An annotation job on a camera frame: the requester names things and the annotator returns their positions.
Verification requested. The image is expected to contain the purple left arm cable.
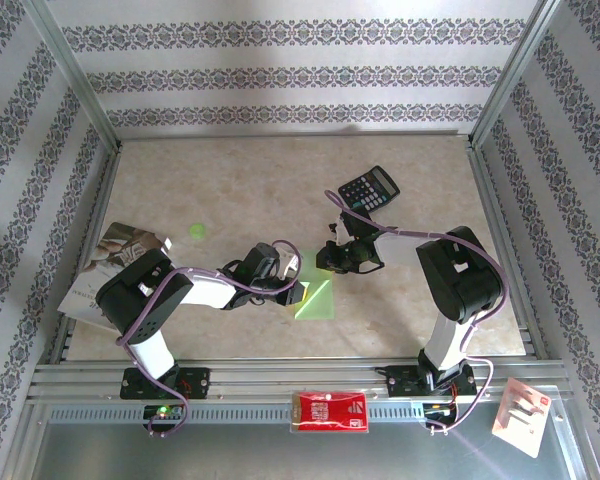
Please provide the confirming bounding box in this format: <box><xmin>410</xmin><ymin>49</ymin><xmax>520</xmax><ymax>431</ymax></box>
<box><xmin>115</xmin><ymin>239</ymin><xmax>301</xmax><ymax>439</ymax></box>

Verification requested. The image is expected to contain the grey slotted cable duct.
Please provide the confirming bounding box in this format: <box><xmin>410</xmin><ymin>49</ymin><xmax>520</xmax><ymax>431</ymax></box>
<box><xmin>43</xmin><ymin>402</ymin><xmax>504</xmax><ymax>425</ymax></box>

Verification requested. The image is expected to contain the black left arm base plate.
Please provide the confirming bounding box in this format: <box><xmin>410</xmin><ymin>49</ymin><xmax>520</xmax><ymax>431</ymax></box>
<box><xmin>119</xmin><ymin>366</ymin><xmax>212</xmax><ymax>401</ymax></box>

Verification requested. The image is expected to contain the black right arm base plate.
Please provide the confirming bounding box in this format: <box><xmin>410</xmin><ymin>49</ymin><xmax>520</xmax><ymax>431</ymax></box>
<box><xmin>384</xmin><ymin>363</ymin><xmax>480</xmax><ymax>400</ymax></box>

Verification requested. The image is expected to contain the light green paper sheet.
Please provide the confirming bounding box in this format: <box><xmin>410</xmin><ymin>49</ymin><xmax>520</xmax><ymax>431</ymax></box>
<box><xmin>293</xmin><ymin>249</ymin><xmax>337</xmax><ymax>322</ymax></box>

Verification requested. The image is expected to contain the aluminium frame rail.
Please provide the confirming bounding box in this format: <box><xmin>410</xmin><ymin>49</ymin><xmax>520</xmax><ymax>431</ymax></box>
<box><xmin>115</xmin><ymin>128</ymin><xmax>474</xmax><ymax>143</ymax></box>
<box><xmin>465</xmin><ymin>139</ymin><xmax>552</xmax><ymax>361</ymax></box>
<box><xmin>47</xmin><ymin>142</ymin><xmax>125</xmax><ymax>366</ymax></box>

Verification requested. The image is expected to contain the red packaged card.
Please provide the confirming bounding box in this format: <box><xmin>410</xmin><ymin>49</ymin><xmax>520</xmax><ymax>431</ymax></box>
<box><xmin>290</xmin><ymin>390</ymin><xmax>371</xmax><ymax>435</ymax></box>

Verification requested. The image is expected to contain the aluminium frame post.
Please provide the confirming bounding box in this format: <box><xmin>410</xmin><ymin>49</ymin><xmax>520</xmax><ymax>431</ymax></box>
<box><xmin>468</xmin><ymin>0</ymin><xmax>566</xmax><ymax>151</ymax></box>
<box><xmin>23</xmin><ymin>0</ymin><xmax>125</xmax><ymax>151</ymax></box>

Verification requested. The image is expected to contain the grey sheet metal panel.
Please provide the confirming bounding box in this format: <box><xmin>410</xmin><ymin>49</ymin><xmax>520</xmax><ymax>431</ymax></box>
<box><xmin>27</xmin><ymin>419</ymin><xmax>589</xmax><ymax>480</ymax></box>

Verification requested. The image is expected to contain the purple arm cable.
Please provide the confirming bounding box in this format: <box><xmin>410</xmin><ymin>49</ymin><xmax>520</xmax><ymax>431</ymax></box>
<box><xmin>324</xmin><ymin>189</ymin><xmax>510</xmax><ymax>435</ymax></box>
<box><xmin>115</xmin><ymin>239</ymin><xmax>301</xmax><ymax>439</ymax></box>

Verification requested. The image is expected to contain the white and red card package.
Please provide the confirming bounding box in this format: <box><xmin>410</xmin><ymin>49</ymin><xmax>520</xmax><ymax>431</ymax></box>
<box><xmin>490</xmin><ymin>376</ymin><xmax>552</xmax><ymax>459</ymax></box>

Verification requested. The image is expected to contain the wide aluminium base rail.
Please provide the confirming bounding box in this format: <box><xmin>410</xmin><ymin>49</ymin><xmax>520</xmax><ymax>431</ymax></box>
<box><xmin>27</xmin><ymin>355</ymin><xmax>576</xmax><ymax>405</ymax></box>

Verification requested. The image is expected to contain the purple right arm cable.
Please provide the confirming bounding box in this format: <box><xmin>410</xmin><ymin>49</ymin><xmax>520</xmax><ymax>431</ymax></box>
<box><xmin>324</xmin><ymin>189</ymin><xmax>510</xmax><ymax>435</ymax></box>

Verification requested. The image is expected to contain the white photo cover book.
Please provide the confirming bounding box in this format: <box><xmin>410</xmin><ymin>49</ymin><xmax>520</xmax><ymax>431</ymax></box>
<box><xmin>57</xmin><ymin>221</ymin><xmax>174</xmax><ymax>329</ymax></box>

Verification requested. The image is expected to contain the black desk calculator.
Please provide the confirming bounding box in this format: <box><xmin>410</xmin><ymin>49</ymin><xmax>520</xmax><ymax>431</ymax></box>
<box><xmin>337</xmin><ymin>165</ymin><xmax>402</xmax><ymax>220</ymax></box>

